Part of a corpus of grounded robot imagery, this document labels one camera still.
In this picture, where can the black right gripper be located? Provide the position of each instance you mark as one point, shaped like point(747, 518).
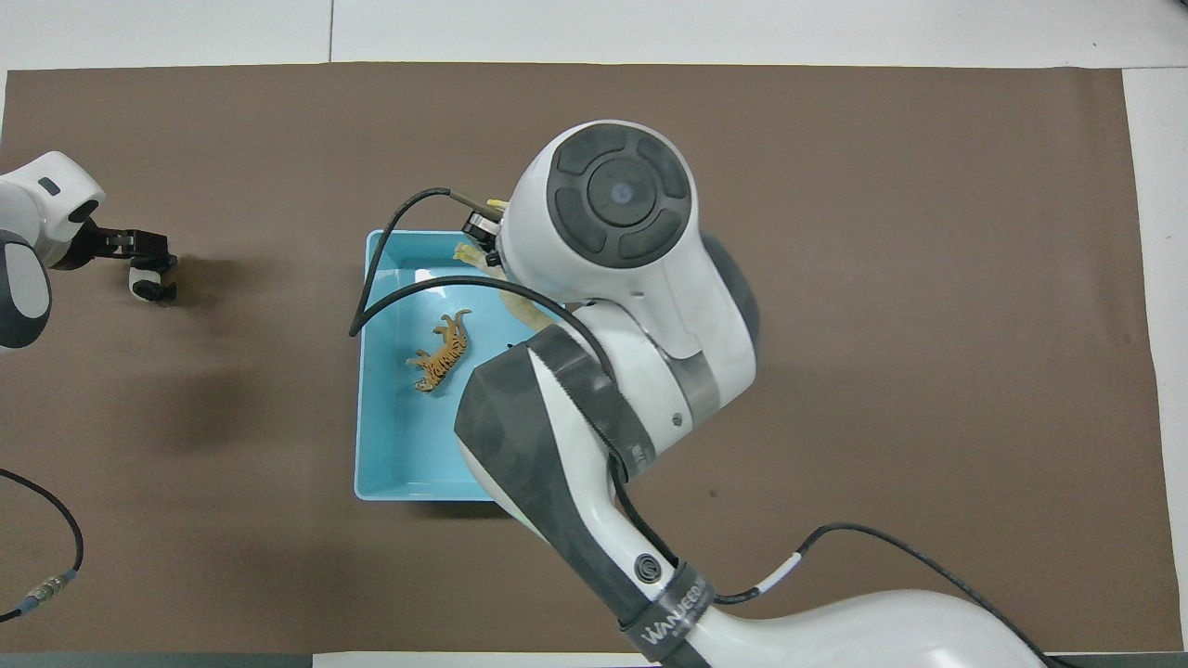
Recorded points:
point(483, 230)

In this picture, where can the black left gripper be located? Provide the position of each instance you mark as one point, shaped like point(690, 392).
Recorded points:
point(88, 243)

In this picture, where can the black and white panda toy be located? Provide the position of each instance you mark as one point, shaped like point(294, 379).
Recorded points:
point(148, 281)

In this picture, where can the orange striped tiger toy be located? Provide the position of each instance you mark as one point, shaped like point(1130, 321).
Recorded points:
point(445, 353)

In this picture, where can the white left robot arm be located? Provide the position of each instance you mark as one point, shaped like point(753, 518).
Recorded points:
point(56, 195)

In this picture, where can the light blue storage box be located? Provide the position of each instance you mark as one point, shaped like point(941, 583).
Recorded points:
point(390, 445)

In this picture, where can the brown table mat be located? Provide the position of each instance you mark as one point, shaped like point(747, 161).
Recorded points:
point(928, 325)

